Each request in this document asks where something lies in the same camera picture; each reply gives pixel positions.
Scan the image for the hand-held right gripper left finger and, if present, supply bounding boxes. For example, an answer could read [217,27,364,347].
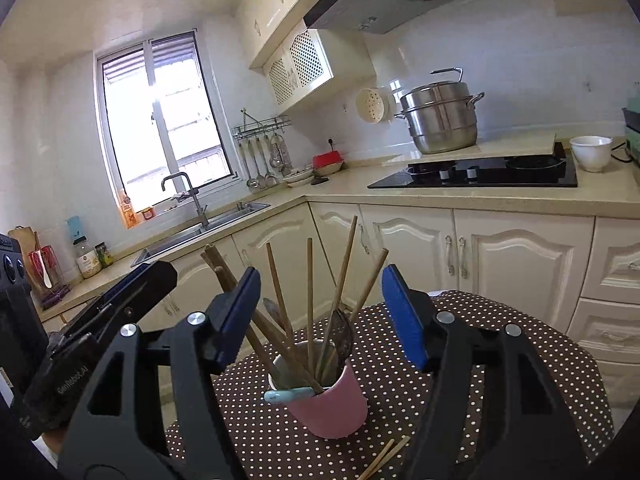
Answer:
[57,266,262,480]

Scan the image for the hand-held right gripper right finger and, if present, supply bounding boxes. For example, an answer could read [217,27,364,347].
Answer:
[381,264,591,480]

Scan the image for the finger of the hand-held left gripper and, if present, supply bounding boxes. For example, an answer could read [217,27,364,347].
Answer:
[47,300,136,356]
[97,260,179,322]

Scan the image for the metal spoon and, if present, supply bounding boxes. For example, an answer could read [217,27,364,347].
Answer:
[262,297,292,333]

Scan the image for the metal mesh skimmer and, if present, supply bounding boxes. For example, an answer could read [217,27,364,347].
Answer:
[320,307,357,381]

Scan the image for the bunch of wooden chopsticks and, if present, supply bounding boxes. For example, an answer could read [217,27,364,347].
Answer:
[200,215,390,396]

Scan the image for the pink cup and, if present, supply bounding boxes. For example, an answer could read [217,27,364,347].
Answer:
[267,340,369,440]

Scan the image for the glass jar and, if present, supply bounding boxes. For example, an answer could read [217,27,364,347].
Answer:
[75,237,104,280]

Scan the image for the steel sink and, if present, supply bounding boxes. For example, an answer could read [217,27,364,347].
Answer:
[131,201,271,267]

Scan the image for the red utensil holder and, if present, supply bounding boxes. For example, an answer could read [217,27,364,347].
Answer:
[27,245,59,291]

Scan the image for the orange bottle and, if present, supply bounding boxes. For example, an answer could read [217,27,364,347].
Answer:
[119,190,137,228]

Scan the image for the wooden cutting board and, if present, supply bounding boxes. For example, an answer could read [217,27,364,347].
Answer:
[7,226,41,286]

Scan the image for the metal faucet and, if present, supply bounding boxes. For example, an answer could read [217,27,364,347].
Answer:
[161,171,211,228]

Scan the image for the cream lower kitchen cabinets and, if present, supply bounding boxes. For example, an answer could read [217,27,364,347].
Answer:
[40,200,640,411]

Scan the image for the cream kitchen cabinets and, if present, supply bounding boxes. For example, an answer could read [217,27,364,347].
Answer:
[40,200,640,411]
[235,0,377,116]

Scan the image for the small dish bowl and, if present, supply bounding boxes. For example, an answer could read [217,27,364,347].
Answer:
[282,167,315,187]

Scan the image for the black glass cooktop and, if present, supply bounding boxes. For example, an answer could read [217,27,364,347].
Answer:
[367,142,578,190]

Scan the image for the red container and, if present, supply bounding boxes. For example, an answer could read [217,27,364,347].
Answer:
[312,150,346,177]

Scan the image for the stainless steel steamer pot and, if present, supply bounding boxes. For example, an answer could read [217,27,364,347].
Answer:
[394,67,486,155]

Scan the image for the white stone slab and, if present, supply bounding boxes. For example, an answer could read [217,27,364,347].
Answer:
[400,132,557,162]

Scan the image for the white bowl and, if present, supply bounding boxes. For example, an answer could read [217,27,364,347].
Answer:
[570,135,613,173]

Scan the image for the cream upper kitchen cabinets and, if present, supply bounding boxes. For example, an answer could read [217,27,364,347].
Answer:
[235,0,377,116]

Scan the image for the green appliance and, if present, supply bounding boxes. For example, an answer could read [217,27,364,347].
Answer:
[622,105,640,186]

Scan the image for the wall utensil rack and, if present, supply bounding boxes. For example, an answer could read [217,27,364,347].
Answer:
[231,107,293,191]

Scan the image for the white round wall strainer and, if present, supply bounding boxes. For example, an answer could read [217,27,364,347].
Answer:
[356,87,396,124]

